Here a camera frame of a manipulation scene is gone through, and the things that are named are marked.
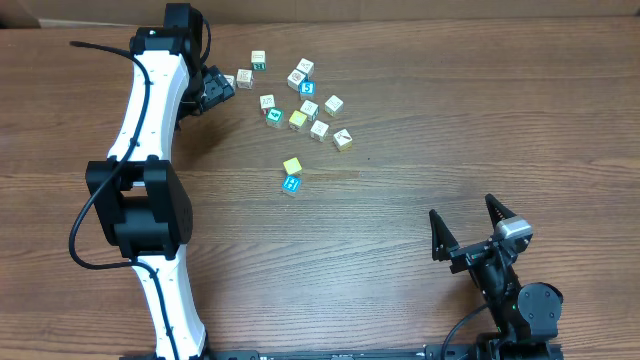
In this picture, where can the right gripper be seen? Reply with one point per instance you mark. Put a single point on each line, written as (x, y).
(473, 253)

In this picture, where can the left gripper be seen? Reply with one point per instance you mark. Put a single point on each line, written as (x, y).
(218, 89)

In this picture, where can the yellow block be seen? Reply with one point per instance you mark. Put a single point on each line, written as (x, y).
(292, 167)
(297, 120)

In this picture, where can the blue symbol block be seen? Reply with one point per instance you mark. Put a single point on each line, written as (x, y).
(291, 185)

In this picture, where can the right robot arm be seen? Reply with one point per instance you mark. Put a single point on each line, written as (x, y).
(526, 316)

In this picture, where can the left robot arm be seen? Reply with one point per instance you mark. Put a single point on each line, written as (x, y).
(140, 202)

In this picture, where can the wooden block bird picture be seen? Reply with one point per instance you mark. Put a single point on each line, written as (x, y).
(231, 81)

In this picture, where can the wooden block red letter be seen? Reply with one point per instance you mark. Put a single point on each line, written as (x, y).
(245, 79)

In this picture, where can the block with green side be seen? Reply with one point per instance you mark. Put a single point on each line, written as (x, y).
(258, 60)

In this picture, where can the wooden block faint drawing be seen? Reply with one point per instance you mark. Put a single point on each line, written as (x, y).
(266, 103)

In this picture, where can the green number four block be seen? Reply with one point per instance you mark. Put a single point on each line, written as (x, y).
(274, 117)

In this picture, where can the wooden block round picture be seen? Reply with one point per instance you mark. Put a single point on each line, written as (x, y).
(295, 79)

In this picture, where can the yellow top block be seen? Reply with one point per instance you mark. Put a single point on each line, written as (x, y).
(297, 120)

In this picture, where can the top right wooden block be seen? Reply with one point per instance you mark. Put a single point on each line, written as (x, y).
(306, 66)

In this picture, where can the blue number five block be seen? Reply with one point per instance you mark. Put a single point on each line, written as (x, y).
(307, 90)

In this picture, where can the wooden block green seven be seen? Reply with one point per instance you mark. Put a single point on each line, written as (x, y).
(310, 108)

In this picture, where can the pale wooden block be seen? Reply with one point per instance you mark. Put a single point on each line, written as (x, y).
(319, 130)

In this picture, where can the block with red mark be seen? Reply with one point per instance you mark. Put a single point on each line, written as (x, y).
(342, 140)

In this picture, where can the cardboard backdrop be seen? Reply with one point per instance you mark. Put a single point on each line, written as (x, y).
(34, 13)

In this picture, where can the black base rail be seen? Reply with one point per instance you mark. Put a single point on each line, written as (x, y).
(430, 352)

